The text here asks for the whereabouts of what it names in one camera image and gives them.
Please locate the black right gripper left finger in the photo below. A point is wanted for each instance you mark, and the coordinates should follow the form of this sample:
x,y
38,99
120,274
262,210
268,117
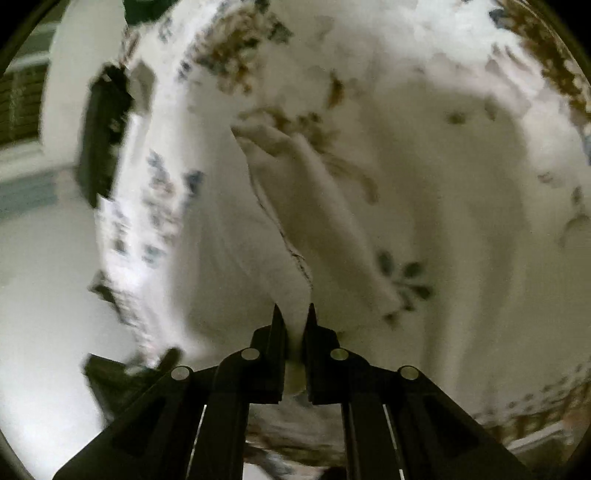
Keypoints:
x,y
190,424

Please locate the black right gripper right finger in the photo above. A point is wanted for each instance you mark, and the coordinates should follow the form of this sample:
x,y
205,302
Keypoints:
x,y
398,424

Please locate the beige long-sleeve garment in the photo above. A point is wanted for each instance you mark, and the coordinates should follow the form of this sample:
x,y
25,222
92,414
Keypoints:
x,y
279,199

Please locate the floral fleece blanket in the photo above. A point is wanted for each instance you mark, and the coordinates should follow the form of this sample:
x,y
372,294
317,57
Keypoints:
x,y
485,135

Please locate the black device at bed edge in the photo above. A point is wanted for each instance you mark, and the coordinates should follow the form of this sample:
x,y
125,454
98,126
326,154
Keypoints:
x,y
102,133

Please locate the window with blinds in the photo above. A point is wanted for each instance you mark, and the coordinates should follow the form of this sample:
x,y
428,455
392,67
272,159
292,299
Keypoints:
x,y
21,95

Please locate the dark green cloth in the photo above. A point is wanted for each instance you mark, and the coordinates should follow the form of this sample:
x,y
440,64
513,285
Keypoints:
x,y
145,11

